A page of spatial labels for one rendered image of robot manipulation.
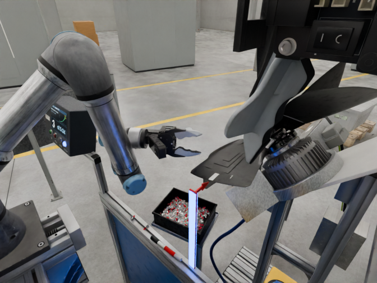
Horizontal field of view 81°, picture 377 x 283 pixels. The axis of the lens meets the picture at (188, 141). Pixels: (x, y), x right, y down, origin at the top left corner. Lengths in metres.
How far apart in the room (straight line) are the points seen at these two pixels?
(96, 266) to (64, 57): 1.57
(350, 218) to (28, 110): 1.06
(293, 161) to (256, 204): 0.20
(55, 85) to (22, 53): 5.76
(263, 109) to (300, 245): 1.96
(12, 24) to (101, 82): 5.87
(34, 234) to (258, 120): 0.72
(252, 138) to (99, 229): 2.00
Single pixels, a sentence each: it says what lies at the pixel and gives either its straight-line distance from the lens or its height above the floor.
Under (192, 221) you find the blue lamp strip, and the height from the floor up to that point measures 1.09.
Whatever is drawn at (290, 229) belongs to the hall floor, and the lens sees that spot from 2.16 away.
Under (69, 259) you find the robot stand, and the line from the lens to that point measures 0.88.
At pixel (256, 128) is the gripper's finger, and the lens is 0.17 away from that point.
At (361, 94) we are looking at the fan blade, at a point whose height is 1.40.
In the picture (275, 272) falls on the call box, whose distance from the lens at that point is 0.61.
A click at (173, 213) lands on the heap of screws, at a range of 0.97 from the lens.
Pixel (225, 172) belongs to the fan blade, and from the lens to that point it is 0.66.
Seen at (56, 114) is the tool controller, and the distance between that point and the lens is 1.05.
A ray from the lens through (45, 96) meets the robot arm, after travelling 0.72.
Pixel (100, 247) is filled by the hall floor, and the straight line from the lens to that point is 2.01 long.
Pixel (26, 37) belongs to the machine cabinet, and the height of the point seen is 1.04.
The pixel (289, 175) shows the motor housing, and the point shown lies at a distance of 0.82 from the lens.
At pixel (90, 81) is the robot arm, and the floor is 1.43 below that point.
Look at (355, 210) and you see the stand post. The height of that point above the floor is 1.00.
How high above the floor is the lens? 1.58
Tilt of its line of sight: 31 degrees down
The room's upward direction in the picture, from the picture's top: straight up
